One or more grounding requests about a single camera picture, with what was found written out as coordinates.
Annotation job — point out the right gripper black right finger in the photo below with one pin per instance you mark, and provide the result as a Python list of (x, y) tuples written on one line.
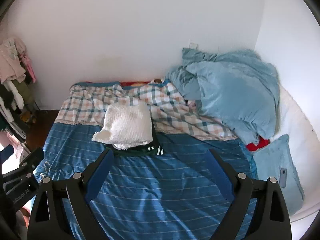
[(270, 216)]

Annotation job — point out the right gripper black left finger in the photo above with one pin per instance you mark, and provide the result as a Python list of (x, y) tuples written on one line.
[(48, 218)]

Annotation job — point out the white tweed jacket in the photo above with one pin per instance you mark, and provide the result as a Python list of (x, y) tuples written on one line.
[(126, 126)]

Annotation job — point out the clothes pile on rack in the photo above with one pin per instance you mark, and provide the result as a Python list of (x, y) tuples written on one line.
[(17, 101)]

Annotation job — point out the grey smartphone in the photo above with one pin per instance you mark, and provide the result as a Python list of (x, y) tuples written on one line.
[(283, 177)]

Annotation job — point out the light blue pillow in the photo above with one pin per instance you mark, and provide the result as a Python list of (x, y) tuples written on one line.
[(269, 160)]

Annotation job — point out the red cloth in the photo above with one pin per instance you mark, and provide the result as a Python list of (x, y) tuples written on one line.
[(261, 144)]

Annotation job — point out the white padded headboard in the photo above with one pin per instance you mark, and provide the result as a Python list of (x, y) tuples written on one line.
[(304, 149)]

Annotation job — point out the blue striped bed sheet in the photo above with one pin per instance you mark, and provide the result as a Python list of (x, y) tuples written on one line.
[(169, 196)]

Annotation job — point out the plaid checkered blanket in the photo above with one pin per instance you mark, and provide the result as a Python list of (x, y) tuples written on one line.
[(88, 102)]

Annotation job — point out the green striped folded garment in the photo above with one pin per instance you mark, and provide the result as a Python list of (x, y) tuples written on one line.
[(153, 148)]

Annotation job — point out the light blue duvet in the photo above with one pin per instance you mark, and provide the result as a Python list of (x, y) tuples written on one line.
[(237, 87)]

